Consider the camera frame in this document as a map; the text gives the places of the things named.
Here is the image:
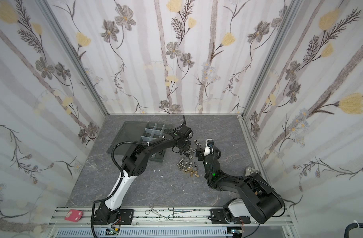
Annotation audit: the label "surgical scissors on rail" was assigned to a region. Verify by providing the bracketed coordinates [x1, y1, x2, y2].
[144, 204, 194, 221]

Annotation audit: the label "pink rectangular device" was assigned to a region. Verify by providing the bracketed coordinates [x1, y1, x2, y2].
[64, 209, 83, 223]

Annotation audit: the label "white vented cable duct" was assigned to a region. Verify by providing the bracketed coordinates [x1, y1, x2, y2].
[51, 227, 233, 238]

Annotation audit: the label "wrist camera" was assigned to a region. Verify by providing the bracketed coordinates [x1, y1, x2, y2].
[174, 116, 193, 140]
[204, 139, 214, 156]

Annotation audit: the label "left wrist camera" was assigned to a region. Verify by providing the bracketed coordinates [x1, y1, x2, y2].
[174, 116, 193, 140]

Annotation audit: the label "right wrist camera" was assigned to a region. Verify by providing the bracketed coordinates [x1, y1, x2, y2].
[204, 139, 214, 156]

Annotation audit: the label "green compartment organizer box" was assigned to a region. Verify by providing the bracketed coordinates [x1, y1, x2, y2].
[107, 121, 173, 154]

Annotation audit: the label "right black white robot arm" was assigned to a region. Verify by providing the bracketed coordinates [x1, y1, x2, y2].
[195, 140, 285, 224]

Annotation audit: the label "brass screws cluster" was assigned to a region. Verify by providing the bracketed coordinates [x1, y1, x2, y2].
[183, 167, 200, 178]

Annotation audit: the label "aluminium front rail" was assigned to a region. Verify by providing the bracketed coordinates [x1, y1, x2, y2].
[47, 207, 294, 227]

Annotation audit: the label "small metal tray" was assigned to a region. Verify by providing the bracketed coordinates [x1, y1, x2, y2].
[245, 167, 261, 179]

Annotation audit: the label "black corrugated cable bottom right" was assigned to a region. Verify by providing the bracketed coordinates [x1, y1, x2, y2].
[344, 222, 363, 238]

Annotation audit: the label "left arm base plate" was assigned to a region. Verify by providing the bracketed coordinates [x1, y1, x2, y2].
[91, 209, 134, 225]

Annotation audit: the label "silver wing nuts cluster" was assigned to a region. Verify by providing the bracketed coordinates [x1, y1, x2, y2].
[177, 157, 198, 170]

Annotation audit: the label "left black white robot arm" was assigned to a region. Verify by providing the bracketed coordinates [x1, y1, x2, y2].
[91, 126, 193, 226]

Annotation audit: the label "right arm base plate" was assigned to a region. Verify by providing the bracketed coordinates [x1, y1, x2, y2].
[208, 208, 251, 225]

